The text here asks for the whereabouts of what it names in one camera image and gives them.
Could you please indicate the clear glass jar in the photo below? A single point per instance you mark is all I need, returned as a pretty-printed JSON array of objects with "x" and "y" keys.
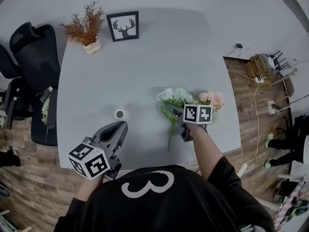
[{"x": 46, "y": 93}]

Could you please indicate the person's black shirt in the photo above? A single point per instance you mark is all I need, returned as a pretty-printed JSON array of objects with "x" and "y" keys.
[{"x": 169, "y": 202}]

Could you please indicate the white green flower bouquet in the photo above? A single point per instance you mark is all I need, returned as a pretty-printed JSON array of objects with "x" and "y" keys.
[{"x": 176, "y": 95}]

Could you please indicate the stack of cardboard boxes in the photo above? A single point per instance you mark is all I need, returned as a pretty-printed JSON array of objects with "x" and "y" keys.
[{"x": 259, "y": 65}]

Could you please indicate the rust plant in cream pot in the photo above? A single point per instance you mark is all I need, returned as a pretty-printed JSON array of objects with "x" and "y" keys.
[{"x": 84, "y": 30}]

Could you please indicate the person's left forearm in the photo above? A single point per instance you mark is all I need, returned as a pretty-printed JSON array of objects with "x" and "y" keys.
[{"x": 89, "y": 187}]

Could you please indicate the black wall adapter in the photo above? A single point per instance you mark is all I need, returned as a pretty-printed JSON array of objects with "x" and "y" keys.
[{"x": 239, "y": 45}]

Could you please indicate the pink flower bouquet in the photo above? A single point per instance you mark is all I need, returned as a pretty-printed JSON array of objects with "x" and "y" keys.
[{"x": 210, "y": 98}]

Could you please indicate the white ring with dark centre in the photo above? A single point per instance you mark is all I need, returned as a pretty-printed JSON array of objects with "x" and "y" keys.
[{"x": 124, "y": 115}]

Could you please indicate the black mesh office chair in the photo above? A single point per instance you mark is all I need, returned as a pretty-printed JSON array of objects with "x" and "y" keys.
[
  {"x": 7, "y": 66},
  {"x": 36, "y": 64}
]

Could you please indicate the wooden legged chair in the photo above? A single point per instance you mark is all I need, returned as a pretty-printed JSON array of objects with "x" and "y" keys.
[{"x": 289, "y": 87}]

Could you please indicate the white router black antennas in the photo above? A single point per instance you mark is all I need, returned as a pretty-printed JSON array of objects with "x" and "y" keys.
[{"x": 277, "y": 62}]

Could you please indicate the small white power strip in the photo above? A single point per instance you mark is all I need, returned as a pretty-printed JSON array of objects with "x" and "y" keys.
[{"x": 259, "y": 79}]

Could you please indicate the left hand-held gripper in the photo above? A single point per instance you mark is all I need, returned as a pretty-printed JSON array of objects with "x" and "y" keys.
[{"x": 89, "y": 161}]

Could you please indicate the person's right forearm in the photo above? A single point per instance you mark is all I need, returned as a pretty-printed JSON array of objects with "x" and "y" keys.
[{"x": 205, "y": 149}]

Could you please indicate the long white power strip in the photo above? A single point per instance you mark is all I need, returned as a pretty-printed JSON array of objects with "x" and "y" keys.
[{"x": 242, "y": 170}]

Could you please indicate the black framed deer picture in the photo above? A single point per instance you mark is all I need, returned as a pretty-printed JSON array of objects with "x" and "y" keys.
[{"x": 124, "y": 25}]

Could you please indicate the small pink white bouquet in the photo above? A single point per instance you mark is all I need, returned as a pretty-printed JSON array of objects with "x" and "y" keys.
[{"x": 46, "y": 115}]

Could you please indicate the white block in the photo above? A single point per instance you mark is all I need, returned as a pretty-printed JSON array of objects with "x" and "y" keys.
[{"x": 271, "y": 106}]

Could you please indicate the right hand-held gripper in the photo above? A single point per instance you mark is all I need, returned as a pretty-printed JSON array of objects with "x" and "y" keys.
[{"x": 198, "y": 115}]

